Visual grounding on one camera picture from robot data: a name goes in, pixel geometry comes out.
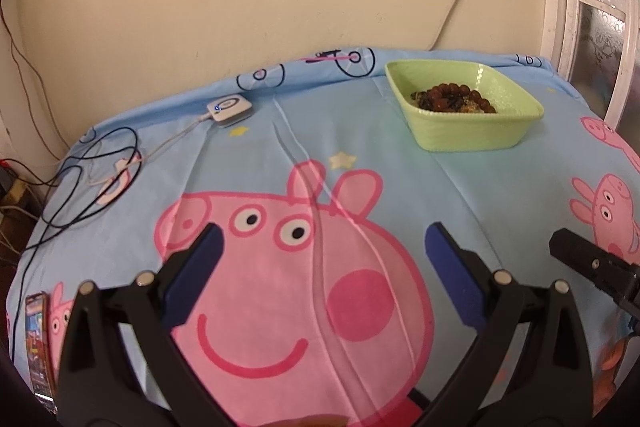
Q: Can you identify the light green plastic basin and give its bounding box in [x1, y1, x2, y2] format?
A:
[384, 60, 545, 152]

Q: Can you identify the white square hub device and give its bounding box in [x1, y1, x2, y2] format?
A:
[206, 93, 252, 128]

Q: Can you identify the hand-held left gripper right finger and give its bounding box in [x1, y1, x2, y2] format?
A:
[412, 222, 596, 427]

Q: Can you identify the black cable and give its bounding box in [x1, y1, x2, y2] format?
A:
[20, 127, 143, 278]

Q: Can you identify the orange cloth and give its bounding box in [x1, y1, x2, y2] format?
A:
[597, 339, 625, 390]

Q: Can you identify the white window frame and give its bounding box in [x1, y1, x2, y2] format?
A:
[537, 0, 640, 142]

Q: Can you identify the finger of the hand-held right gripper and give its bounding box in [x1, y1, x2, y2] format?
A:
[548, 228, 640, 308]

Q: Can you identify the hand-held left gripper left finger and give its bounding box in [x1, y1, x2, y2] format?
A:
[57, 222, 236, 427]

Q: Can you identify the white charger with cable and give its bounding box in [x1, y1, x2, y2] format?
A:
[87, 152, 146, 208]

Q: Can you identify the thin dark wall cable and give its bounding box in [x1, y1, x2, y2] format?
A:
[0, 0, 68, 158]

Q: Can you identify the cartoon pig printed blanket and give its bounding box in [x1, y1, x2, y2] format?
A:
[7, 46, 640, 427]

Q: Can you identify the white hub cable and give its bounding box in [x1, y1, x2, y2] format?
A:
[145, 114, 213, 158]

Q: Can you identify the smartphone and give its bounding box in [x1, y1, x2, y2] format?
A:
[25, 291, 57, 405]

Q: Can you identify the large brown bead bracelet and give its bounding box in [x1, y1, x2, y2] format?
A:
[427, 82, 497, 114]

